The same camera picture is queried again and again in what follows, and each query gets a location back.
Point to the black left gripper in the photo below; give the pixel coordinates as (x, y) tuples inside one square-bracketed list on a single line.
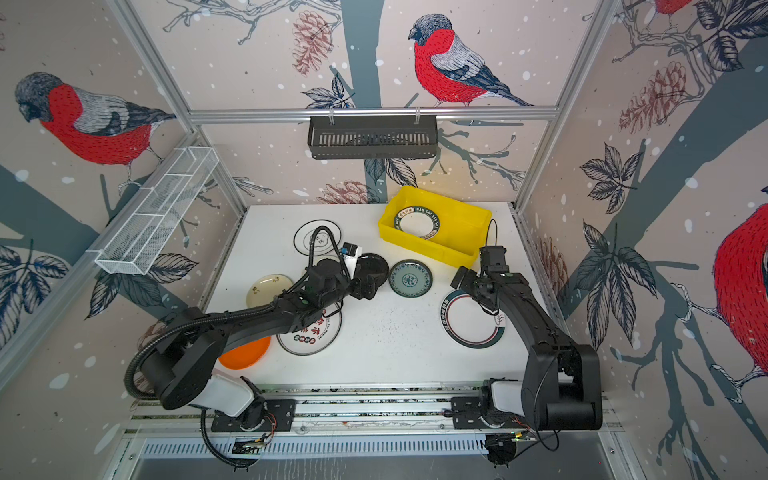
[(361, 292)]

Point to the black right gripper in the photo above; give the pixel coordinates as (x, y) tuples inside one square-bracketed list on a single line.
[(468, 282)]

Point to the white plate green red rim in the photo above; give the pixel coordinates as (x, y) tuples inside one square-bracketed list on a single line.
[(465, 321)]

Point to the white plate green lettered rim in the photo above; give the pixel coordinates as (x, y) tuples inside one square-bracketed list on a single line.
[(418, 221)]

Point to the white plate red green characters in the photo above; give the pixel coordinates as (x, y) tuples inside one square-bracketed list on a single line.
[(316, 337)]

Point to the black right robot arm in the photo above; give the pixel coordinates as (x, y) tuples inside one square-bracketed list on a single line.
[(561, 387)]

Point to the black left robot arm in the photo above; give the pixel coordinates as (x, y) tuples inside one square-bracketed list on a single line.
[(177, 367)]

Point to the yellow plastic bin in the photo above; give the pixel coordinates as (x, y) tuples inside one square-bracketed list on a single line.
[(462, 232)]

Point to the black round plate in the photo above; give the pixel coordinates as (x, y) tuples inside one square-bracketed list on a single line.
[(378, 260)]

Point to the teal patterned small plate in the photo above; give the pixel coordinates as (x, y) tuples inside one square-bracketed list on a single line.
[(410, 278)]

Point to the white plate thin green rim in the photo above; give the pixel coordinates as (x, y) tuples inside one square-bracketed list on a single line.
[(302, 239)]

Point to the cream plate red seal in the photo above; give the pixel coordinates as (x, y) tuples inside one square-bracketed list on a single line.
[(264, 290)]

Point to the orange plate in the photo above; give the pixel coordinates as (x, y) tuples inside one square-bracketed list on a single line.
[(246, 355)]

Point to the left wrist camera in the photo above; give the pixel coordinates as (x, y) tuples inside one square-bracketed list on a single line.
[(350, 254)]

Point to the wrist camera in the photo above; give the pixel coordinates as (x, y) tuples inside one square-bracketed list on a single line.
[(350, 254), (493, 260)]

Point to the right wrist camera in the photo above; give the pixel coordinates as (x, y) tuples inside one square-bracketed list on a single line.
[(493, 260)]

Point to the black hanging wire basket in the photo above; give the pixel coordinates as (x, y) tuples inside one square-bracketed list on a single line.
[(373, 137)]

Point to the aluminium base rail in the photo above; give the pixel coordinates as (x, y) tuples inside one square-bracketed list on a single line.
[(346, 424)]

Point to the white wire mesh basket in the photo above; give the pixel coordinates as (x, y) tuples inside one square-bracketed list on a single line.
[(142, 237)]

